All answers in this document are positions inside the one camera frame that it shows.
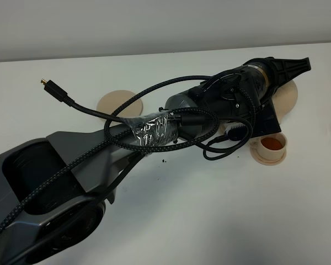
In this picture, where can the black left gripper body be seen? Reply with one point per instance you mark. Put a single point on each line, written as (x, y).
(237, 92)

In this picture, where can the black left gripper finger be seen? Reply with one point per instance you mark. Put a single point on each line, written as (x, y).
(285, 70)

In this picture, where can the beige teapot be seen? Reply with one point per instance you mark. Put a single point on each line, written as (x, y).
(284, 100)

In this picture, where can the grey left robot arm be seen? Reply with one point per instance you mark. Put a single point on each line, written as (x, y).
(53, 190)

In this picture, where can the beige teapot saucer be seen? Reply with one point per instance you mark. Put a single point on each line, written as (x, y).
(111, 101)

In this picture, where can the beige front cup saucer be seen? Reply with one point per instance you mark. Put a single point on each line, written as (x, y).
(264, 161)

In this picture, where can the beige front teacup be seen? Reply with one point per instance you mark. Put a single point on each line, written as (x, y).
(270, 147)

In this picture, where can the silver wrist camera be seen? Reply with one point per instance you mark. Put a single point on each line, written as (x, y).
(235, 131)

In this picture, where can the black camera mounting bracket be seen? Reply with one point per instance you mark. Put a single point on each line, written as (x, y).
(266, 122)

